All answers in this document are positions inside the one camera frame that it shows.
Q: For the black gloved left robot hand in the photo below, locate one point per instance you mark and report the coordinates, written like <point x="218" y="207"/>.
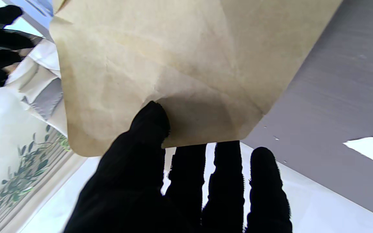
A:
<point x="134" y="194"/>

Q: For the grey sofa cushion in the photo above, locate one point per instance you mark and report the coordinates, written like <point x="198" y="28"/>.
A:
<point x="47" y="100"/>

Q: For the green leafy houseplant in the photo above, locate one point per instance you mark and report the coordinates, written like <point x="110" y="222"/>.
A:
<point x="28" y="168"/>

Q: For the beige fabric sofa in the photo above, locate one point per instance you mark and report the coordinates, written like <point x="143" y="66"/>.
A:
<point x="44" y="61"/>

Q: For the brown paper envelope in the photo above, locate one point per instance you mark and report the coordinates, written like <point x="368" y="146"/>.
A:
<point x="180" y="58"/>

